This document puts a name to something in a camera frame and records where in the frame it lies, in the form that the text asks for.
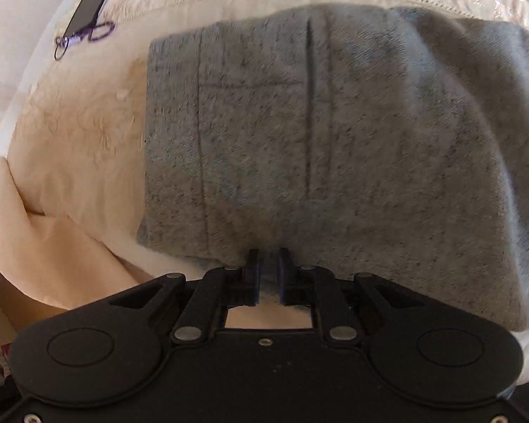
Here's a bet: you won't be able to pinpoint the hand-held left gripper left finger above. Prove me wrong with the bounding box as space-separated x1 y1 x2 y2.
109 248 262 343

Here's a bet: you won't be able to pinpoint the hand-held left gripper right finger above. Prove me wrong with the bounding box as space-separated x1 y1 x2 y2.
278 247 425 341

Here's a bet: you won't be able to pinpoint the grey speckled pants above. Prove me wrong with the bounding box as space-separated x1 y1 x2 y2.
136 4 529 331

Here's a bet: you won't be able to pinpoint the beige bed sheet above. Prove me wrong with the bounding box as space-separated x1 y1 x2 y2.
0 159 153 311

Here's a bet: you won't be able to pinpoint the cream floral bedspread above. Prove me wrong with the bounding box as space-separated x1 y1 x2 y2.
6 0 529 384

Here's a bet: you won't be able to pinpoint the black smartphone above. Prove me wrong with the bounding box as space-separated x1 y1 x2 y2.
64 0 124 38

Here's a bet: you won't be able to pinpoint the purple phone lanyard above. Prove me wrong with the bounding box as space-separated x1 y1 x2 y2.
54 21 116 61

